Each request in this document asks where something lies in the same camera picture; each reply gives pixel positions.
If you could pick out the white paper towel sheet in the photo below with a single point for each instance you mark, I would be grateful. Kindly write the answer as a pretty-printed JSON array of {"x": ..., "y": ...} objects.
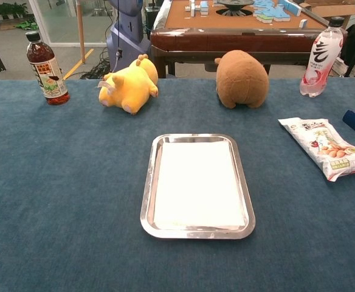
[{"x": 195, "y": 182}]

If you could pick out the silver metal tray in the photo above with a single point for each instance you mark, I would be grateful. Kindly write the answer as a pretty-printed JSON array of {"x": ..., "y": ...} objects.
[{"x": 195, "y": 234}]

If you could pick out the yellow plush toy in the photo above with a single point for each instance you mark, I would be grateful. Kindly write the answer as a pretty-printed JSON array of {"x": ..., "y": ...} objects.
[{"x": 132, "y": 88}]

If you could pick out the brown capybara plush toy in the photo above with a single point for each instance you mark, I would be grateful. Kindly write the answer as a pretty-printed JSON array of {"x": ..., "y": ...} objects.
[{"x": 241, "y": 82}]

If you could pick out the brown wooden mahjong table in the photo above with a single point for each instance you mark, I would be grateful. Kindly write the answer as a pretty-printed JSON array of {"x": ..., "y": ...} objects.
[{"x": 226, "y": 39}]

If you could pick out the stacked blue mahjong tiles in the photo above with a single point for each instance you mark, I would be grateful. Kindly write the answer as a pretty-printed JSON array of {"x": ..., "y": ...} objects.
[{"x": 195, "y": 7}]

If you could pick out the brown tea bottle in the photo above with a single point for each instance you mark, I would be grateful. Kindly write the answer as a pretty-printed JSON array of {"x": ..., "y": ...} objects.
[{"x": 48, "y": 79}]

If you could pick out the thin wooden pole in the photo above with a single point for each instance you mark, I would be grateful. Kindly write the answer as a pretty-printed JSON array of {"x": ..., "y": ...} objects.
[{"x": 81, "y": 36}]

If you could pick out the white nut snack bag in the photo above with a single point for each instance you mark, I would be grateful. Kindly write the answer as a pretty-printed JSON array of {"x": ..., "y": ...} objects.
[{"x": 326, "y": 149}]

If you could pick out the black mahjong table hub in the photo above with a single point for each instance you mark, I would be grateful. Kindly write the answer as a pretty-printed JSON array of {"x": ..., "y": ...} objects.
[{"x": 235, "y": 6}]

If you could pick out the blue felt table cover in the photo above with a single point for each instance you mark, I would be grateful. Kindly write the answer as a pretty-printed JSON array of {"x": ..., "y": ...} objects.
[{"x": 74, "y": 267}]

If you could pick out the clear pink-label water bottle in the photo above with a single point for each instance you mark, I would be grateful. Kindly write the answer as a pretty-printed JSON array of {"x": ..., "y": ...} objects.
[{"x": 317, "y": 67}]

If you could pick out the blue mahjong tile heap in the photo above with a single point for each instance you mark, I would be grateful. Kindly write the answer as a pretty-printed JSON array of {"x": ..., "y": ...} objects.
[{"x": 270, "y": 13}]

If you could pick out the single blue mahjong tile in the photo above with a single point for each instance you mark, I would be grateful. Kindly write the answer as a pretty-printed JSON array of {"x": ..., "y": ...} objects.
[{"x": 303, "y": 23}]

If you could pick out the long blue mahjong tile row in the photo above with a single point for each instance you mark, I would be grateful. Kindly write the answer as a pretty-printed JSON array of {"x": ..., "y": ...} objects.
[{"x": 291, "y": 6}]

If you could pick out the brown cardboard box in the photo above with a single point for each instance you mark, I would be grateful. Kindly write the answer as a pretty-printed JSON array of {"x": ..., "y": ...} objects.
[{"x": 332, "y": 10}]

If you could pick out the green potted plants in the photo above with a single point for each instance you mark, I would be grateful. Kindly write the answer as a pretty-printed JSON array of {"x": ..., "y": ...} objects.
[{"x": 4, "y": 10}]

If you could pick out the blue grey machine pedestal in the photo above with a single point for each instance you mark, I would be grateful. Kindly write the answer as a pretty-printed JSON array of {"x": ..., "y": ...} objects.
[{"x": 129, "y": 33}]

